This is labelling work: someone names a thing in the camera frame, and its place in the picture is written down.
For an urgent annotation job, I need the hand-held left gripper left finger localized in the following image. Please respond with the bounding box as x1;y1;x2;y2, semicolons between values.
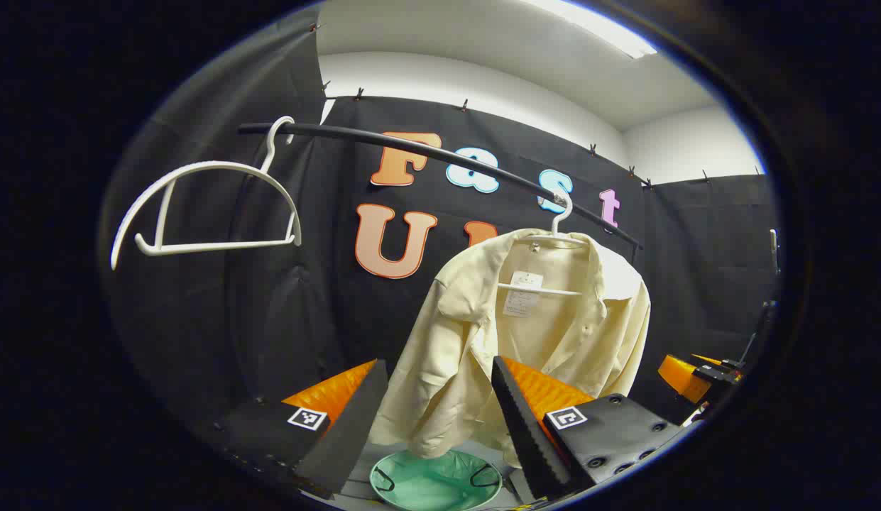
213;358;390;499

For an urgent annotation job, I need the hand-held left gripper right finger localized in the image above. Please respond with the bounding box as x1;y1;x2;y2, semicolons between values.
491;355;686;501

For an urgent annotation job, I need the cream shirt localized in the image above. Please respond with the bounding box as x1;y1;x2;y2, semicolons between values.
369;229;652;469

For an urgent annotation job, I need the white plastic hanger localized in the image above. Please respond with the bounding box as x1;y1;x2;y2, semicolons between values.
497;192;590;297
111;116;303;271

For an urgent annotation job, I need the black clothes rack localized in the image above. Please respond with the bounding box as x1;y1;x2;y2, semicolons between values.
238;122;644;251

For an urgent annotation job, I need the ceiling light strip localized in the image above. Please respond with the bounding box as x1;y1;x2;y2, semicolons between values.
525;0;658;60

